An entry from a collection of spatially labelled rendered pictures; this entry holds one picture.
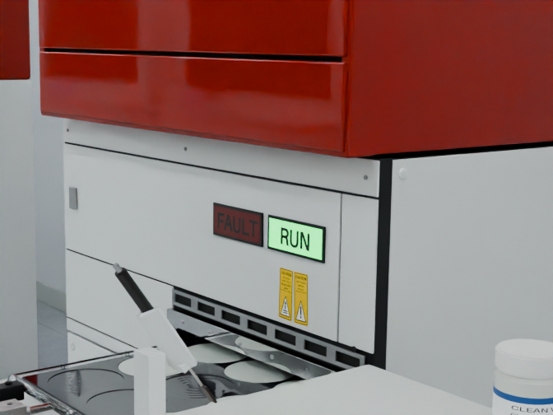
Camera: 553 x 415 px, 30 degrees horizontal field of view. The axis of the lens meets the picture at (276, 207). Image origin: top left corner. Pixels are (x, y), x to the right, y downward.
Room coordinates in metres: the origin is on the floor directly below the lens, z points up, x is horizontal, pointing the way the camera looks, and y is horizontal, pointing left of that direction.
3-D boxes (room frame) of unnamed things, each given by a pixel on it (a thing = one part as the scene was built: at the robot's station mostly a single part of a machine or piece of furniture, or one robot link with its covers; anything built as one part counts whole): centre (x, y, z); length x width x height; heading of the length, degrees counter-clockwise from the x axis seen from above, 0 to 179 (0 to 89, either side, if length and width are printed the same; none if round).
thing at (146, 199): (1.56, 0.13, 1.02); 0.82 x 0.03 x 0.40; 39
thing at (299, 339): (1.42, 0.02, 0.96); 0.44 x 0.01 x 0.02; 39
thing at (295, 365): (1.41, 0.03, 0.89); 0.44 x 0.02 x 0.10; 39
